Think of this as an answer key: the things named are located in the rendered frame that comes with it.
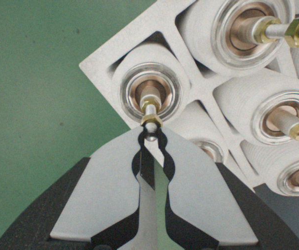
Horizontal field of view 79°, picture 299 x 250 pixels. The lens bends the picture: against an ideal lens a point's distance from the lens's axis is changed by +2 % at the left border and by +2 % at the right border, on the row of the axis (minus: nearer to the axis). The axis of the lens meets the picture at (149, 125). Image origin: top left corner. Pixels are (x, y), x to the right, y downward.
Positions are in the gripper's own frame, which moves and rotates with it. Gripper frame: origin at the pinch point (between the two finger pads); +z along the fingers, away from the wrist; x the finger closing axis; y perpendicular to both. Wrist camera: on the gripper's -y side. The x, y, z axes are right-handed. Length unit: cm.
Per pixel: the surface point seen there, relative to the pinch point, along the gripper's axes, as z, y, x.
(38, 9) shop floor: 34.4, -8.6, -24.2
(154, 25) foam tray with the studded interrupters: 16.4, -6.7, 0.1
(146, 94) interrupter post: 6.7, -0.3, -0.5
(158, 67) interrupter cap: 9.0, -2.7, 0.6
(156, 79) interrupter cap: 9.1, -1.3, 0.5
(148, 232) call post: 7.6, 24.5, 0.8
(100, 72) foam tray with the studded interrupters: 16.4, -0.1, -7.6
